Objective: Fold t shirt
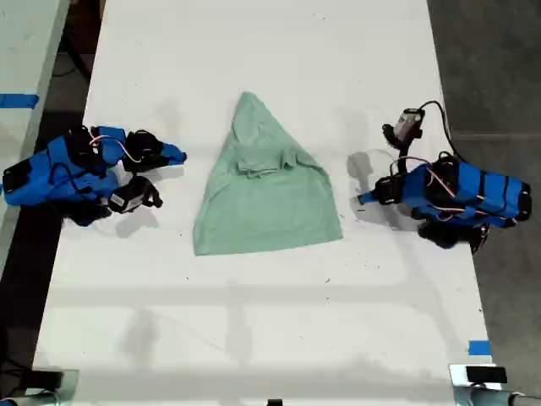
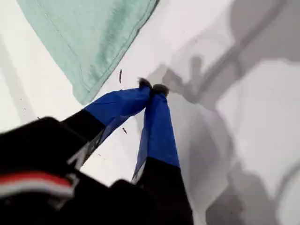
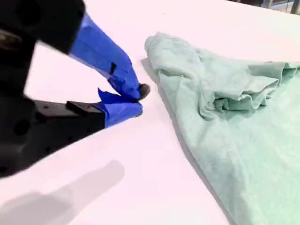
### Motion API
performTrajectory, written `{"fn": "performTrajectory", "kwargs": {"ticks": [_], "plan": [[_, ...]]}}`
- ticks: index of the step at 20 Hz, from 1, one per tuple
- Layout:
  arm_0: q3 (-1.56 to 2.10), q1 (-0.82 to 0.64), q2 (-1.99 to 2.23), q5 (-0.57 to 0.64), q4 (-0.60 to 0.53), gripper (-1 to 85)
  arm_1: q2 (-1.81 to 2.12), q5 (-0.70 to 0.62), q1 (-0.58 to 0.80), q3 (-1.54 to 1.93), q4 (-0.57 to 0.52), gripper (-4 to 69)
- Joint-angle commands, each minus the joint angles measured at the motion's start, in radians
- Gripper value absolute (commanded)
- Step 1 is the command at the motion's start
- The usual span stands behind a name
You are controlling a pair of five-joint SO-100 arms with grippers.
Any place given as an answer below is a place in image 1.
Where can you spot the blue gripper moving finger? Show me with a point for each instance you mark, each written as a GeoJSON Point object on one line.
{"type": "Point", "coordinates": [171, 161]}
{"type": "Point", "coordinates": [371, 201]}

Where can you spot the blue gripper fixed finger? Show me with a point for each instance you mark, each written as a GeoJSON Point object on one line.
{"type": "Point", "coordinates": [369, 195]}
{"type": "Point", "coordinates": [172, 150]}

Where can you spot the pale green T-shirt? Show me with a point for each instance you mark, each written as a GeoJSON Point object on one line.
{"type": "Point", "coordinates": [262, 203]}

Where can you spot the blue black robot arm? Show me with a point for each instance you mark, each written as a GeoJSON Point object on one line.
{"type": "Point", "coordinates": [63, 177]}
{"type": "Point", "coordinates": [469, 190]}

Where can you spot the long blue tape strip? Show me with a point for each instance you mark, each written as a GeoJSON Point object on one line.
{"type": "Point", "coordinates": [19, 101]}

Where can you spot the grey side table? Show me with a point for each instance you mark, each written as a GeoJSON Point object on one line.
{"type": "Point", "coordinates": [23, 46]}

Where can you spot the short blue tape piece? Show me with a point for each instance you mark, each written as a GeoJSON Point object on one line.
{"type": "Point", "coordinates": [479, 348]}

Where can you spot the metal table clamp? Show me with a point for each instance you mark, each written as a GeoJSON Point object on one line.
{"type": "Point", "coordinates": [69, 380]}
{"type": "Point", "coordinates": [458, 380]}

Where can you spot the small black box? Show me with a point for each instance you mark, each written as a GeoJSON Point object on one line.
{"type": "Point", "coordinates": [46, 377]}
{"type": "Point", "coordinates": [486, 374]}

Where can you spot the black camera stalk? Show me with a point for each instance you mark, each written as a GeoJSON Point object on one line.
{"type": "Point", "coordinates": [403, 158]}

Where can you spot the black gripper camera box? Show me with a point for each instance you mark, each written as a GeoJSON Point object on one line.
{"type": "Point", "coordinates": [129, 199]}
{"type": "Point", "coordinates": [405, 124]}

